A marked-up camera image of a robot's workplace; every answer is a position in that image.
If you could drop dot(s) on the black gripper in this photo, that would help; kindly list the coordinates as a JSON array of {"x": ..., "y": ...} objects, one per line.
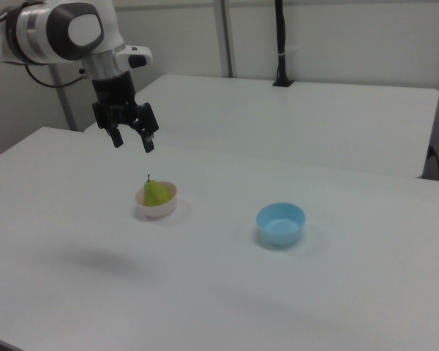
[{"x": 114, "y": 98}]

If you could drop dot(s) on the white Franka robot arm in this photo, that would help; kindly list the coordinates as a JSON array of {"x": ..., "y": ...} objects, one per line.
[{"x": 58, "y": 31}]

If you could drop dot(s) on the green pear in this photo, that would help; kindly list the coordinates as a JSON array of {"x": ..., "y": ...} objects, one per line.
[{"x": 154, "y": 193}]

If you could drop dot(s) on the pink plastic bowl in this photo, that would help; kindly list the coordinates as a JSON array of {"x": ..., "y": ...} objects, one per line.
[{"x": 157, "y": 208}]

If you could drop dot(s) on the blue plastic bowl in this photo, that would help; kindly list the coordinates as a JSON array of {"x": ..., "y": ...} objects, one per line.
[{"x": 280, "y": 228}]

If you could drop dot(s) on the white rear table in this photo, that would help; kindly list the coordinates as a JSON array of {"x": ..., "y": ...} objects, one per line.
[{"x": 296, "y": 120}]

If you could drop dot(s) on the black camera stand pole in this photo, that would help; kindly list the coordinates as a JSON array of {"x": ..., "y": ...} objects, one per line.
[{"x": 282, "y": 44}]

